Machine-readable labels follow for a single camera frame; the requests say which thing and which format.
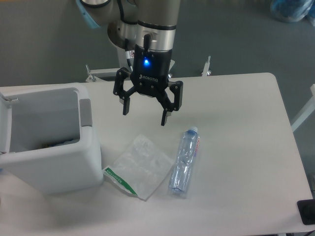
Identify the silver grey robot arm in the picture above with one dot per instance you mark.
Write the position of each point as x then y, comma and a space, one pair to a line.
156, 14

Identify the metal levelling foot bolt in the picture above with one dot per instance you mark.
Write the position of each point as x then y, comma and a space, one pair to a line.
206, 69

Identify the clear plastic water bottle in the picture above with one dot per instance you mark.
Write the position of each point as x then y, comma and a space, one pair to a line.
186, 155

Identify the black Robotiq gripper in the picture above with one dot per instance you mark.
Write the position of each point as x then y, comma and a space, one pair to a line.
149, 77

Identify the black device at table edge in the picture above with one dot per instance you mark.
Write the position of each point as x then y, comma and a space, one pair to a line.
307, 211

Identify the clear plastic bag green label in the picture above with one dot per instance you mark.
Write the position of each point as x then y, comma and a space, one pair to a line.
140, 169

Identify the blue plastic bag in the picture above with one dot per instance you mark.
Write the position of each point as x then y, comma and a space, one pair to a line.
290, 11

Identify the white plastic trash can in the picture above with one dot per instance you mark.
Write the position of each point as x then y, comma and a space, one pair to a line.
48, 140

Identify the white frame leg right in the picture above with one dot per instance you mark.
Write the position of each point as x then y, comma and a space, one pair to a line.
305, 111

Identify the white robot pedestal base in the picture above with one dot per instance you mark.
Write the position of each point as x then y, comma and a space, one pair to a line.
118, 68

